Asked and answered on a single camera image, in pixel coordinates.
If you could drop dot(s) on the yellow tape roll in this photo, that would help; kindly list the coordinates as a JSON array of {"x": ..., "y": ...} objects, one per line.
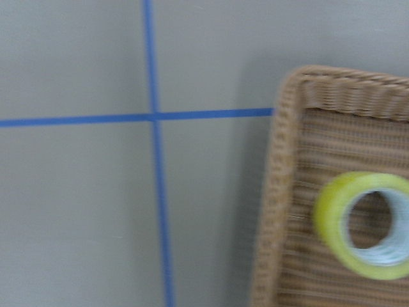
[{"x": 388, "y": 259}]

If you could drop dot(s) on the brown wicker basket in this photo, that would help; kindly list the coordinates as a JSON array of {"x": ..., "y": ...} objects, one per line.
[{"x": 328, "y": 121}]

